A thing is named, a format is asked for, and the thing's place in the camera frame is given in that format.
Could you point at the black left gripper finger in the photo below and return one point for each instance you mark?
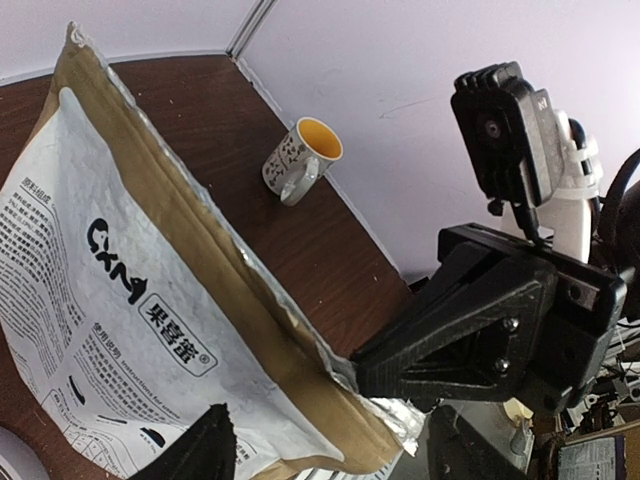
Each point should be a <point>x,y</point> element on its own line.
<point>205,451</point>

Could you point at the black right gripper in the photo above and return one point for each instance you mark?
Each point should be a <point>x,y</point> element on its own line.
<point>500,318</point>

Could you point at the dog food bag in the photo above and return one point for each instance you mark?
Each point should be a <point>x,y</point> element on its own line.
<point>131,305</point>

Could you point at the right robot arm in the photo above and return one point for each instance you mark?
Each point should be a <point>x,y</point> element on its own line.
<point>617,242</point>

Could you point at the grey double pet feeder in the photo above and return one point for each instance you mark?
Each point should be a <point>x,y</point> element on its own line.
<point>18,460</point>

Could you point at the patterned mug yellow inside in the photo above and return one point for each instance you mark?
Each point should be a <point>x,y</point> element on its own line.
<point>301,158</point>

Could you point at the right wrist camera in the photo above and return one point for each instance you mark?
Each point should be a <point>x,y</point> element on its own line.
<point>521,149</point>

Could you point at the right aluminium frame post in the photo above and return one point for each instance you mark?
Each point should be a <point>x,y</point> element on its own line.
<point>249,27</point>

